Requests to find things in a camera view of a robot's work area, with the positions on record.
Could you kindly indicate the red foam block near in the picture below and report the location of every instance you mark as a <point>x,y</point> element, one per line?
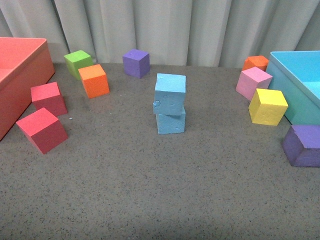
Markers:
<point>43,129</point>

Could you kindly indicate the coral pink plastic bin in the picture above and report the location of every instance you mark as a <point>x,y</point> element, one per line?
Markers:
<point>24,63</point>

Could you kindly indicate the purple foam block far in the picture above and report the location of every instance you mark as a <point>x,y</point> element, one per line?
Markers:
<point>136,63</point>

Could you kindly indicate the purple foam block near bin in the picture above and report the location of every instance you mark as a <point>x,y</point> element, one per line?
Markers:
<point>301,145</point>

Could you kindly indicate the yellow foam block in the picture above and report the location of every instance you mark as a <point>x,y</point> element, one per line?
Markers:
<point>267,107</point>

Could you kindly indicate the orange foam block behind pink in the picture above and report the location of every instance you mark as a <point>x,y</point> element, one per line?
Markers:
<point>258,61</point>

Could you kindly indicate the green foam block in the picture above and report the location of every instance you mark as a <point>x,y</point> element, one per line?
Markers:
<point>77,60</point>

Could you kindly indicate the light blue foam block dented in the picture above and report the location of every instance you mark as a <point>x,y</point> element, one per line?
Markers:
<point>169,95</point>

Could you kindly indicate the light blue foam block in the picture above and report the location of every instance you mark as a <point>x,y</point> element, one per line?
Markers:
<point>171,124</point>

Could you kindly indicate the red foam block far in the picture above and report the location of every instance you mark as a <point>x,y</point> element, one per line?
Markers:
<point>49,96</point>

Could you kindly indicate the light blue plastic bin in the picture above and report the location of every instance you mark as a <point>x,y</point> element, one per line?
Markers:
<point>297,75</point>

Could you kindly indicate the grey pleated curtain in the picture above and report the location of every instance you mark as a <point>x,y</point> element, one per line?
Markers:
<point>213,33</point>

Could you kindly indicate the red foam block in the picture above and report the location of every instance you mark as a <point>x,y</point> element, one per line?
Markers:
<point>49,96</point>
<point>43,129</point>

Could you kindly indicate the orange foam block left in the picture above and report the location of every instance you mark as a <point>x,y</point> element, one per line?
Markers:
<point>94,80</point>

